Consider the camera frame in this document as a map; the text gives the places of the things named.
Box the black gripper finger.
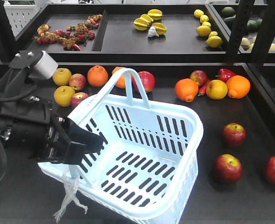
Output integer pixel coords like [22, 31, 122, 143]
[62, 118, 104, 165]

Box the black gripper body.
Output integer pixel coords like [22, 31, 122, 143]
[0, 96, 70, 163]

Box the light blue plastic basket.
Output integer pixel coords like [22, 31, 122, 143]
[39, 68, 204, 224]

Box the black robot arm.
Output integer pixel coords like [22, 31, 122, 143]
[0, 96, 104, 165]

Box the clear plastic tag strip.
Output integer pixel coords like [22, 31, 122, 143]
[53, 169, 88, 224]

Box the black upper fruit shelf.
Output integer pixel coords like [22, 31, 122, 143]
[0, 3, 275, 63]

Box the orange left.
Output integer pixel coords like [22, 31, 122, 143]
[175, 78, 198, 102]

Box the orange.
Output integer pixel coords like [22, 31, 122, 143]
[175, 78, 198, 102]
[226, 75, 251, 99]

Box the white garlic bulb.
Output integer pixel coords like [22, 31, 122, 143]
[148, 26, 160, 38]

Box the red chili pepper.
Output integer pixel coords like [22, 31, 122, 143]
[197, 79, 211, 96]

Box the dark red apple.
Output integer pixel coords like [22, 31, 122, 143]
[190, 70, 208, 87]
[222, 123, 247, 148]

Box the yellow round fruit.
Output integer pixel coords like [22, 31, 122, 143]
[206, 79, 228, 100]

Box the dark red apple middle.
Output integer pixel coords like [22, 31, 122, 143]
[222, 123, 247, 148]

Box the red bell pepper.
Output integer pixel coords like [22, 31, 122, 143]
[215, 68, 236, 83]

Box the orange right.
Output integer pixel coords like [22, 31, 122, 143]
[226, 75, 251, 99]

